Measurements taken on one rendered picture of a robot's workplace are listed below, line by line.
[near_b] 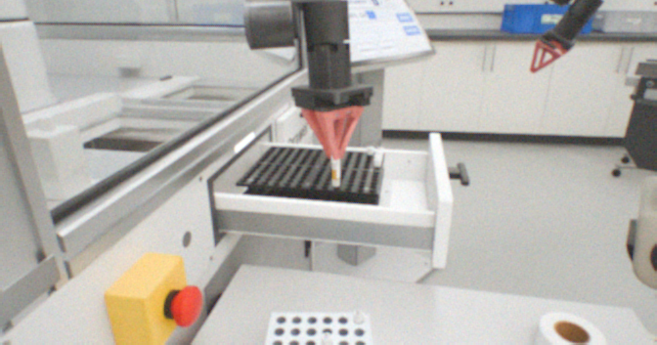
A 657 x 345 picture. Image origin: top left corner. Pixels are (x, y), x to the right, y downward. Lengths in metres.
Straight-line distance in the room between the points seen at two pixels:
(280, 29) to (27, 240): 0.33
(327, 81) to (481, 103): 3.22
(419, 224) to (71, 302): 0.41
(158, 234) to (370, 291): 0.31
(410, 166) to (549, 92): 3.08
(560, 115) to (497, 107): 0.51
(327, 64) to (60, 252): 0.33
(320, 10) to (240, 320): 0.42
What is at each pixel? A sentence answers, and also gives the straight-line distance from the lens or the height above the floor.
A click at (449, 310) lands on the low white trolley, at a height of 0.76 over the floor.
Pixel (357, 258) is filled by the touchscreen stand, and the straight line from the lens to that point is 1.90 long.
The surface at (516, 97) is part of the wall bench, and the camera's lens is 3.76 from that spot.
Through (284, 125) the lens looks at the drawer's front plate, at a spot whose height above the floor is 0.92.
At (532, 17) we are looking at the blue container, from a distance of 3.83.
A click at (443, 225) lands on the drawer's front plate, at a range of 0.56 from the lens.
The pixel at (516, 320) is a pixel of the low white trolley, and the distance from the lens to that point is 0.65.
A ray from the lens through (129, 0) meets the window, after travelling 0.50.
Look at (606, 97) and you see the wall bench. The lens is 4.01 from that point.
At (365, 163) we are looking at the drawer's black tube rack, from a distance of 0.72.
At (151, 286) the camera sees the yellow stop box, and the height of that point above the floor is 0.91.
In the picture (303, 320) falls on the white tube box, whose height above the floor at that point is 0.80.
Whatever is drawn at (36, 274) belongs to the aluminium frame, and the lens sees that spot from 0.39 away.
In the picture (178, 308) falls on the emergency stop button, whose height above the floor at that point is 0.89.
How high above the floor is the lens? 1.17
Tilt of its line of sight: 22 degrees down
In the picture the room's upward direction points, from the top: straight up
